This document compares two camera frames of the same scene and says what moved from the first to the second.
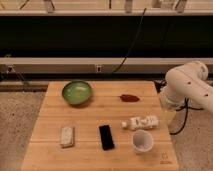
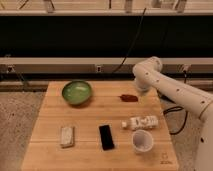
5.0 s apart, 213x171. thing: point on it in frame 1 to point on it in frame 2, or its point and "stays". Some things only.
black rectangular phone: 107,141 stays
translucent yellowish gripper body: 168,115 to 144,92
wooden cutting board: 100,126 stays
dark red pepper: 128,98 stays
